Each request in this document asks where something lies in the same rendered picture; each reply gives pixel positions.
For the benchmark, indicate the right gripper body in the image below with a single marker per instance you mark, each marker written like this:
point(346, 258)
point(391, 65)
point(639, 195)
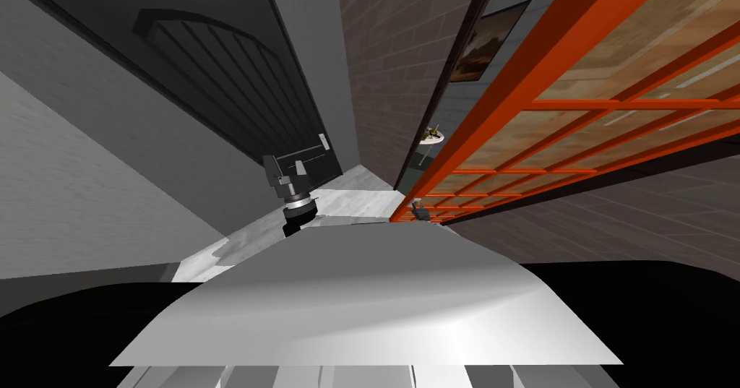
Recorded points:
point(420, 211)

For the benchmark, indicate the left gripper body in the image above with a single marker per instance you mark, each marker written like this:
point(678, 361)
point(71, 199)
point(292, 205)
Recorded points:
point(280, 180)

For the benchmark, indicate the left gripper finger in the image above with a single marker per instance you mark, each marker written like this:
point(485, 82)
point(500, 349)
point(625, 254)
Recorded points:
point(324, 141)
point(300, 168)

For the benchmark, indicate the small white table with plant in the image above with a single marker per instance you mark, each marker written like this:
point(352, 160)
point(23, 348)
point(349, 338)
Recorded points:
point(430, 138)

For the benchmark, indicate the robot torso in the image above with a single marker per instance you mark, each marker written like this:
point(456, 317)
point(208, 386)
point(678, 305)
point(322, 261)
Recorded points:
point(370, 295)

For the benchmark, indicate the dark grey panelled door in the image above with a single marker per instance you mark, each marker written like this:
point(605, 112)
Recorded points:
point(231, 70)

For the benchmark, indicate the orange glazed door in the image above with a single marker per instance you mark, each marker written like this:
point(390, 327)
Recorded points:
point(555, 47)

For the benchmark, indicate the dark framed wall picture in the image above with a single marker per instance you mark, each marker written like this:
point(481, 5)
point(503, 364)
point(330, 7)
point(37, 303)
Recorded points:
point(487, 42)

